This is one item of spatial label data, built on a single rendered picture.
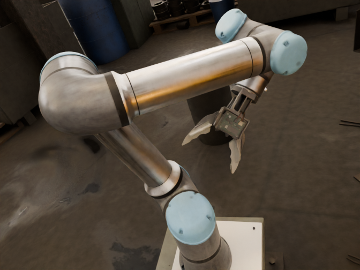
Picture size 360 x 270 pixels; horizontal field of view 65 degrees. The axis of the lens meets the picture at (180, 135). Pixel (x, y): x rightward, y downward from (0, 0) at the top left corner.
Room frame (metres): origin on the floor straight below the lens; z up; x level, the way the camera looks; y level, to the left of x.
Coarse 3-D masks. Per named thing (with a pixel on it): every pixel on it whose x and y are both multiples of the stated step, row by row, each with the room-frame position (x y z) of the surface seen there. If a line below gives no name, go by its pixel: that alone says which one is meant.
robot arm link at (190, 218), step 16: (192, 192) 0.50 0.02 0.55; (176, 208) 0.47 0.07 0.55; (192, 208) 0.46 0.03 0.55; (208, 208) 0.45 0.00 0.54; (176, 224) 0.43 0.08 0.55; (192, 224) 0.42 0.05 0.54; (208, 224) 0.41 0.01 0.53; (176, 240) 0.43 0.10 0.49; (192, 240) 0.40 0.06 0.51; (208, 240) 0.41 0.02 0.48; (192, 256) 0.41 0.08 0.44; (208, 256) 0.40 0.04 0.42
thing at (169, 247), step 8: (264, 224) 0.52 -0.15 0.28; (168, 232) 0.61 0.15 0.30; (264, 232) 0.50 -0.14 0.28; (168, 240) 0.58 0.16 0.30; (264, 240) 0.47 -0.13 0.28; (168, 248) 0.55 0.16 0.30; (176, 248) 0.54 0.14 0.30; (264, 248) 0.45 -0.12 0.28; (160, 256) 0.53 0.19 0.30; (168, 256) 0.52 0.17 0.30; (264, 256) 0.43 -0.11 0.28; (160, 264) 0.51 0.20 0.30; (168, 264) 0.50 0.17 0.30; (264, 264) 0.40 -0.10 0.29
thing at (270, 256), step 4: (268, 252) 0.57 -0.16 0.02; (272, 252) 0.57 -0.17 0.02; (276, 252) 0.56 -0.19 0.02; (280, 252) 0.56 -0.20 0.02; (268, 256) 0.56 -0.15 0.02; (272, 256) 0.55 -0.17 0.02; (276, 256) 0.55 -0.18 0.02; (280, 256) 0.54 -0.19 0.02; (268, 260) 0.54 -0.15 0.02; (272, 260) 0.53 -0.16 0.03; (276, 260) 0.53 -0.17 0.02; (280, 260) 0.53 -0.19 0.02; (268, 264) 0.53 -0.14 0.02; (272, 264) 0.52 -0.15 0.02; (276, 264) 0.52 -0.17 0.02; (280, 264) 0.52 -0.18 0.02; (268, 268) 0.52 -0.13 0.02; (272, 268) 0.51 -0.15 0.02; (276, 268) 0.51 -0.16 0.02; (280, 268) 0.50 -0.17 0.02
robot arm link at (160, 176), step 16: (48, 64) 0.57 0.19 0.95; (64, 64) 0.53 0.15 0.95; (80, 64) 0.54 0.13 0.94; (128, 128) 0.55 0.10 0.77; (112, 144) 0.54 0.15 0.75; (128, 144) 0.54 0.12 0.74; (144, 144) 0.56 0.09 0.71; (128, 160) 0.54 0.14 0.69; (144, 160) 0.54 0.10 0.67; (160, 160) 0.57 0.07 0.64; (144, 176) 0.55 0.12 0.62; (160, 176) 0.55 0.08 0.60; (176, 176) 0.56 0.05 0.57; (160, 192) 0.54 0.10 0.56; (176, 192) 0.53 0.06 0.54
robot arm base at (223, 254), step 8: (224, 240) 0.48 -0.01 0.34; (224, 248) 0.44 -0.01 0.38; (216, 256) 0.41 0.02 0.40; (224, 256) 0.42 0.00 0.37; (184, 264) 0.43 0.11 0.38; (192, 264) 0.41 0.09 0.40; (200, 264) 0.40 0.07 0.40; (208, 264) 0.40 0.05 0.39; (216, 264) 0.40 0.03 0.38; (224, 264) 0.41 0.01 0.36
